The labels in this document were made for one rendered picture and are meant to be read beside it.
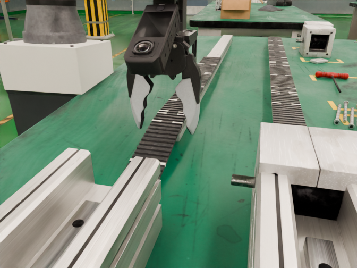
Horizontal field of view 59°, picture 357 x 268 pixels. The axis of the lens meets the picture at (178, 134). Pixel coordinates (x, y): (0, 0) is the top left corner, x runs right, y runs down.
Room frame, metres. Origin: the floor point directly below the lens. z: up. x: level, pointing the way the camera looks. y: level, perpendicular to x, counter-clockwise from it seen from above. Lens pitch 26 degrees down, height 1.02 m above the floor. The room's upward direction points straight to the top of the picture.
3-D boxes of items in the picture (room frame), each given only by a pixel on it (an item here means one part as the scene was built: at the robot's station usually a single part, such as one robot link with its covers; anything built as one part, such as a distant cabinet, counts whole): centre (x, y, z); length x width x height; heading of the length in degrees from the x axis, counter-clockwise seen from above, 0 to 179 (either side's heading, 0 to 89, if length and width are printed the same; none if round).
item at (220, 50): (0.93, -0.10, 0.79); 0.96 x 0.04 x 0.03; 166
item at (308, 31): (1.14, -0.47, 0.83); 0.11 x 0.10 x 0.10; 78
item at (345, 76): (0.76, -0.39, 0.79); 0.16 x 0.08 x 0.02; 163
